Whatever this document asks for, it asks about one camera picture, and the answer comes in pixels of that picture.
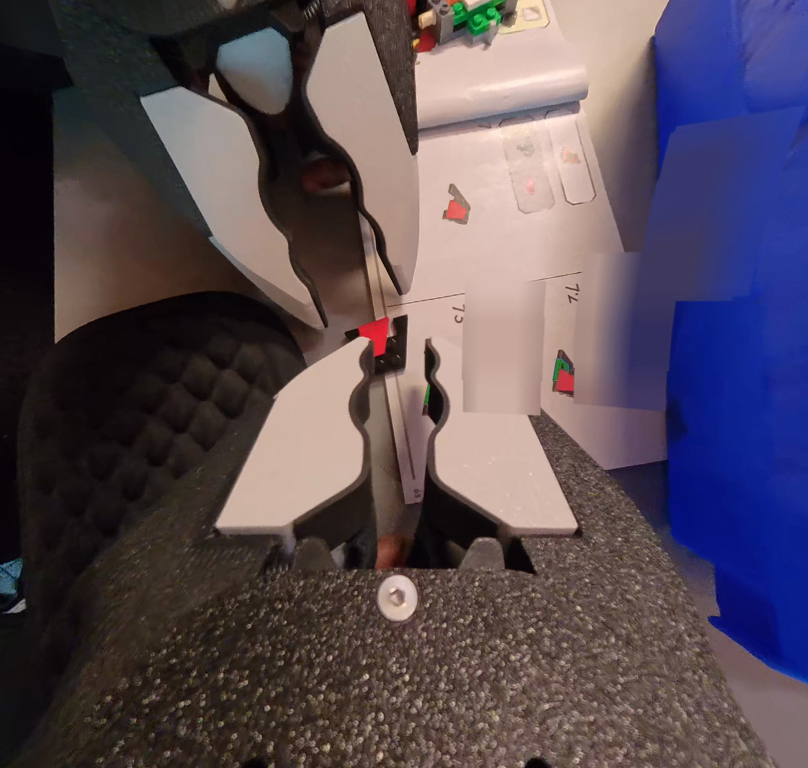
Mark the black padded cushion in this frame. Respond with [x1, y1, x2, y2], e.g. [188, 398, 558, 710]
[16, 291, 308, 655]

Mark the red and black lego piece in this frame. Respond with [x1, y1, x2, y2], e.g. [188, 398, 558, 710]
[344, 315, 410, 376]

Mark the large blue plastic bin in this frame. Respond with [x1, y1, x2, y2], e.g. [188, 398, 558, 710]
[650, 0, 808, 683]

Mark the red lego car model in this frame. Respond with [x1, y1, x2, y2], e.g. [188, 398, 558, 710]
[394, 0, 525, 53]

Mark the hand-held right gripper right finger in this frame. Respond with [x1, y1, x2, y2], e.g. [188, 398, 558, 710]
[423, 338, 580, 538]

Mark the white lego instruction booklet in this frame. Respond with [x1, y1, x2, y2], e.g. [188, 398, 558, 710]
[363, 0, 671, 505]

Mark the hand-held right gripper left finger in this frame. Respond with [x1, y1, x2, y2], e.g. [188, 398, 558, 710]
[215, 336, 375, 538]

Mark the teal sneaker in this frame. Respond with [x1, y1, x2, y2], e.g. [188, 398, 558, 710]
[0, 556, 27, 614]

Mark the person's left hand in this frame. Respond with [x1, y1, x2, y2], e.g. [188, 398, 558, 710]
[302, 153, 354, 198]

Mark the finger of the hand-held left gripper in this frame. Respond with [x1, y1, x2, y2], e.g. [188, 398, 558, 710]
[139, 82, 330, 331]
[305, 10, 421, 297]

